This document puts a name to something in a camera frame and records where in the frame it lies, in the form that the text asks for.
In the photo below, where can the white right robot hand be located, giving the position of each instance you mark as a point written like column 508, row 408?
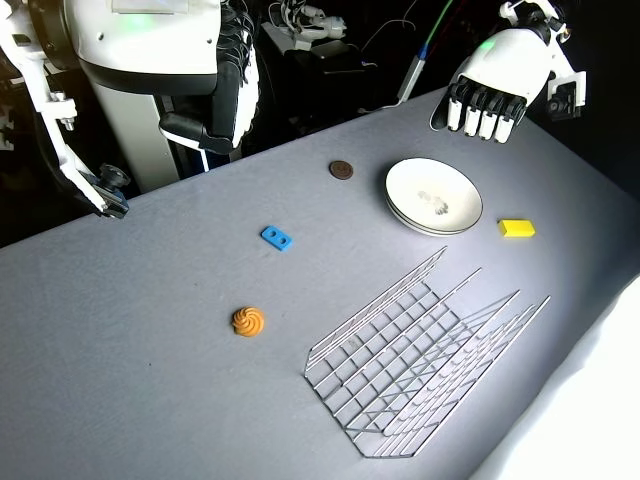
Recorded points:
column 150, row 45

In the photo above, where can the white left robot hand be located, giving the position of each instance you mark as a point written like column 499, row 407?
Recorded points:
column 505, row 65

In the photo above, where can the white plate with dark rim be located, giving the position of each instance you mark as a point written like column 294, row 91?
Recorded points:
column 411, row 227
column 430, row 185

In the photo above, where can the grey adapter with blue plug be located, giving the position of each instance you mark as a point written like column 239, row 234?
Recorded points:
column 410, row 80

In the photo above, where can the white robot column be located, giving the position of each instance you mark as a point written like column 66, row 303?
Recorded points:
column 130, row 140

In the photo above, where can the yellow block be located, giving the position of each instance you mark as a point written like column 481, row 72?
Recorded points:
column 517, row 228

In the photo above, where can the black box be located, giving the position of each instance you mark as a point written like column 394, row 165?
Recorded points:
column 330, row 55

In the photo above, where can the brown round cookie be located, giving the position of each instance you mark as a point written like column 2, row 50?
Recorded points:
column 341, row 170

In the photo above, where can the blue block with two holes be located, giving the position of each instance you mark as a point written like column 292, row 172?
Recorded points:
column 278, row 237

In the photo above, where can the orange swirl cookie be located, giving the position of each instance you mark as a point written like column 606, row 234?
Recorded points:
column 248, row 322

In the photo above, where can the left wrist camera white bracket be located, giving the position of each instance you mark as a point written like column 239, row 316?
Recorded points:
column 562, row 97

